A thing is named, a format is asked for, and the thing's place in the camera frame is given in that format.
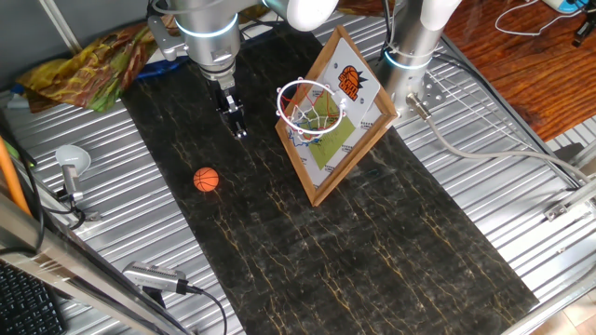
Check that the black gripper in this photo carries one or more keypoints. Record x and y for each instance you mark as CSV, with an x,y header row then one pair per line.
x,y
223,95

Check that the small orange basketball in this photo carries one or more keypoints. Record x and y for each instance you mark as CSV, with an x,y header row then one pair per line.
x,y
206,179

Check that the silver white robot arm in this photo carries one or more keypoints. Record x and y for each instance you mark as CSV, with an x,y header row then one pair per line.
x,y
209,18

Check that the wooden framed basketball backboard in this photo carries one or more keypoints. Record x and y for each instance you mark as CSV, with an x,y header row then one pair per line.
x,y
333,146

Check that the white mini basketball hoop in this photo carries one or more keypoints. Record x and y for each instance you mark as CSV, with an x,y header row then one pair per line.
x,y
361,100

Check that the black marble pattern mat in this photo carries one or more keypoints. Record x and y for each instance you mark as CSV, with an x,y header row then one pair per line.
x,y
326,260

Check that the pale grey ladle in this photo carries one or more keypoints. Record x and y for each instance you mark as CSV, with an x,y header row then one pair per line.
x,y
72,158

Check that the colourful leaf print cloth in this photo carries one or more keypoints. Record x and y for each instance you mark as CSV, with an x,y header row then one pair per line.
x,y
70,74

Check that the grey slanted metal pole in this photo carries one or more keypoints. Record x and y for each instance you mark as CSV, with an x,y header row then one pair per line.
x,y
60,25

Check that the orange pole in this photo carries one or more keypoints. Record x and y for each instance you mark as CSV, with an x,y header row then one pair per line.
x,y
11,181

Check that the black keyboard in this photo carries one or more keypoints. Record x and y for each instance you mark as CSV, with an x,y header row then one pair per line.
x,y
23,307

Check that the blue plastic object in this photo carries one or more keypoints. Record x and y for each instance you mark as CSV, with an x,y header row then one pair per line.
x,y
570,5

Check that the black clamp object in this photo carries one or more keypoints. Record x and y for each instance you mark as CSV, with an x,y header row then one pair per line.
x,y
586,30

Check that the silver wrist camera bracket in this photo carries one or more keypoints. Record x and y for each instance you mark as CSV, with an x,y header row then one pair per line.
x,y
163,39

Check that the black camera stand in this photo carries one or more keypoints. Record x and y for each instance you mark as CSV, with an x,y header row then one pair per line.
x,y
153,296

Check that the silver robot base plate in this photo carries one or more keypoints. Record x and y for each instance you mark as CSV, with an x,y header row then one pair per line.
x,y
430,95

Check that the taped aluminium frame beam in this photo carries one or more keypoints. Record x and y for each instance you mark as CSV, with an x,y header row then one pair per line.
x,y
70,270

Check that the aluminium profile bracket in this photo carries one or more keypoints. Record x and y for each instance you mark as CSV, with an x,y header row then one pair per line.
x,y
572,202

